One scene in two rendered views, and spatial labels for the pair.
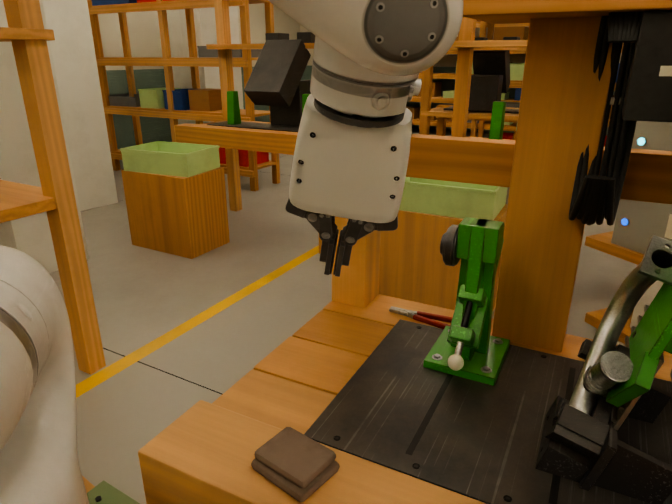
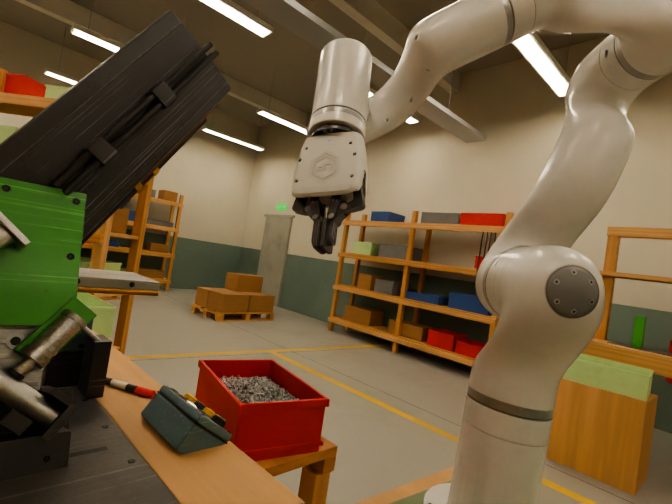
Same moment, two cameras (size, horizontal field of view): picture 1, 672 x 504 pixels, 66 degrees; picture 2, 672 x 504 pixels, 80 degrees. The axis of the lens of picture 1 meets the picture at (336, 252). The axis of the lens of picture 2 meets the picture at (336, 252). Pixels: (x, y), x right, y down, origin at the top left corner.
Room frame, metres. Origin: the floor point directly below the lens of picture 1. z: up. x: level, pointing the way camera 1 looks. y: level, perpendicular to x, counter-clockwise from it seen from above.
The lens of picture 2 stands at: (1.00, 0.18, 1.23)
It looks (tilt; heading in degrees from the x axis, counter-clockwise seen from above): 1 degrees up; 198
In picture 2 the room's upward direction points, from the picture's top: 9 degrees clockwise
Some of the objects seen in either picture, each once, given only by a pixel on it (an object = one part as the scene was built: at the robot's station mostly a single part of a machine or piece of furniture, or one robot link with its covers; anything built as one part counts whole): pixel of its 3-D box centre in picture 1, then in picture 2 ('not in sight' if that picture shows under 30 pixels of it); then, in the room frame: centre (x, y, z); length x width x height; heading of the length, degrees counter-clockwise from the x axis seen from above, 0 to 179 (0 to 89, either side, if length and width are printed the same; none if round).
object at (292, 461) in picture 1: (295, 461); not in sight; (0.57, 0.06, 0.91); 0.10 x 0.08 x 0.03; 50
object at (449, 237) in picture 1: (450, 244); not in sight; (0.88, -0.21, 1.12); 0.07 x 0.03 x 0.08; 153
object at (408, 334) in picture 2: not in sight; (412, 282); (-5.40, -0.51, 1.10); 3.01 x 0.55 x 2.20; 61
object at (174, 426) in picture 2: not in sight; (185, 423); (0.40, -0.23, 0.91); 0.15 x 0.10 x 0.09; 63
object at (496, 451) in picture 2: not in sight; (497, 464); (0.33, 0.27, 0.96); 0.19 x 0.19 x 0.18
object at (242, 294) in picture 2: not in sight; (236, 295); (-5.34, -3.52, 0.37); 1.20 x 0.80 x 0.74; 159
